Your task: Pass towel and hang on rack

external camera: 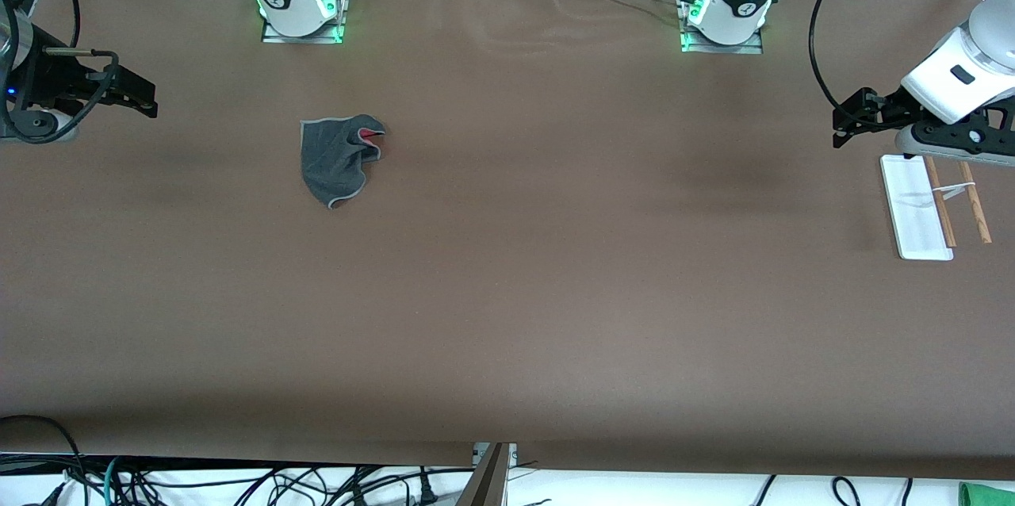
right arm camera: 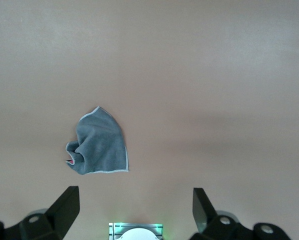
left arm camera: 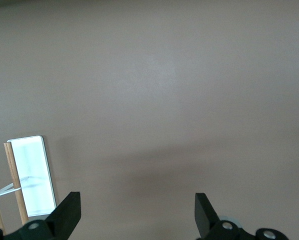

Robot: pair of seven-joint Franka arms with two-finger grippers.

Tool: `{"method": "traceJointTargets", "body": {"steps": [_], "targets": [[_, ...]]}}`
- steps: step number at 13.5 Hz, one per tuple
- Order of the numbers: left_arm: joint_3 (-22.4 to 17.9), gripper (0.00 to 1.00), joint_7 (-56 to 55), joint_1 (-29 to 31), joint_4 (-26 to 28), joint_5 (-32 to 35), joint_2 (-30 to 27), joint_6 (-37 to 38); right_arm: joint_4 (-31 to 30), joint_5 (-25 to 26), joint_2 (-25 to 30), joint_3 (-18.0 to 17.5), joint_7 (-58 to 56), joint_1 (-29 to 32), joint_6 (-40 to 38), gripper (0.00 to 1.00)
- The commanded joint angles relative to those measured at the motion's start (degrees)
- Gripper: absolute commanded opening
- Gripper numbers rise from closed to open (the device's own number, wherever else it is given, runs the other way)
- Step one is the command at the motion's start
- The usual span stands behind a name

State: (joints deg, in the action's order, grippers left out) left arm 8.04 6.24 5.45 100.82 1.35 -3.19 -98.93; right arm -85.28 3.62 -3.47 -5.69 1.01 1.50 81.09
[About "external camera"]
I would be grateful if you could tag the white rack base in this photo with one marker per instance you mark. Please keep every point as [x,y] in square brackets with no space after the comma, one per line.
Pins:
[920,228]

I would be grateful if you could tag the wooden rack rod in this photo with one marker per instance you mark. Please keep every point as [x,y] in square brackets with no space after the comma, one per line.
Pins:
[945,220]
[980,224]

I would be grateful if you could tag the green cloth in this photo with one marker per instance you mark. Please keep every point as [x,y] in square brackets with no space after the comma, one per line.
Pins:
[987,496]

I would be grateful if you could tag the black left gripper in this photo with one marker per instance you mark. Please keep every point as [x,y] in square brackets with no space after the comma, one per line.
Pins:
[890,110]

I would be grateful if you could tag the white rack crosspiece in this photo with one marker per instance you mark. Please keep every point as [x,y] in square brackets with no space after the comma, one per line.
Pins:
[951,190]

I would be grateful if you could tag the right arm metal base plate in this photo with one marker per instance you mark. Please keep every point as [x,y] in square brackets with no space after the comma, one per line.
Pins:
[301,39]

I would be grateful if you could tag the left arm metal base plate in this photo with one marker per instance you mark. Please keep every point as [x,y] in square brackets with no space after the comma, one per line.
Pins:
[721,48]

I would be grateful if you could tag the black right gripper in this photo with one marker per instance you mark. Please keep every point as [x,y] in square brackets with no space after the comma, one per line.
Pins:
[55,86]

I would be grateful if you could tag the grey and red towel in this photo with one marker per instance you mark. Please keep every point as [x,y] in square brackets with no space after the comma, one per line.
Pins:
[333,161]

